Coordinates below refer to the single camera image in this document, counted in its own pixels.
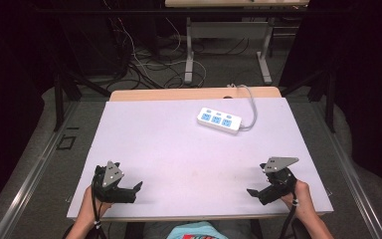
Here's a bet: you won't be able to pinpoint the person's right hand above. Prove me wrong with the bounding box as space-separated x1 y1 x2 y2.
280 179 312 221

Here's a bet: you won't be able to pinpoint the white power strip blue sockets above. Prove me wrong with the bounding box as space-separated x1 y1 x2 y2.
196 107 244 135

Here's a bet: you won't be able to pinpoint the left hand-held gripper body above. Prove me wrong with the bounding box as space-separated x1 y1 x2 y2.
92 160 137 204

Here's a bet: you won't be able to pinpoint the white desk with metal legs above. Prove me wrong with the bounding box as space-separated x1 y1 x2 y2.
164 0 310 86

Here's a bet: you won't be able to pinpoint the tangle of floor cables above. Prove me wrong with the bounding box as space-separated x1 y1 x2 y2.
102 0 251 91

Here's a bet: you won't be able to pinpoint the left hand-held gripper cable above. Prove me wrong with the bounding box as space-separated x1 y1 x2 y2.
91 178 108 239

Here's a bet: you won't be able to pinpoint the grey power strip cable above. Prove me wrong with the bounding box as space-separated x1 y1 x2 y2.
226 83 259 131

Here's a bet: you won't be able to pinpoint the white table mat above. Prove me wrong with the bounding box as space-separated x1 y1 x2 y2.
66 97 335 222

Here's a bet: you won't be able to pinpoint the right hand-held gripper cable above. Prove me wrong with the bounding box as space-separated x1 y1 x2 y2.
279 190 300 239

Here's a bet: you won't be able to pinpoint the person's left hand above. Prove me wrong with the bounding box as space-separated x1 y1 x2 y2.
78 184 114 227

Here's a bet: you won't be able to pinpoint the aluminium floor rail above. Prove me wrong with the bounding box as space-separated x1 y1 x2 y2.
0 101 81 239
311 101 381 239

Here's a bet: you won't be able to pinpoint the black floor hatch frame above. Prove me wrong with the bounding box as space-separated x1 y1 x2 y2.
56 134 78 151

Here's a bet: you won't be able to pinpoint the hand-held gripper cable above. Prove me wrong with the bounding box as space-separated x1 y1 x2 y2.
91 178 108 239
279 190 300 239

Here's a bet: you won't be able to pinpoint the person's light blue shirt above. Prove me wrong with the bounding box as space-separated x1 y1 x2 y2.
144 220 257 239

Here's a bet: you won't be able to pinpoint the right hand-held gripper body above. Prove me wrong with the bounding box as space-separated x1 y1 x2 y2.
258 156 300 206

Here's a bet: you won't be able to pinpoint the black metal stand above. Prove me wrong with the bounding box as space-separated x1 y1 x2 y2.
279 68 337 134
53 70 111 132

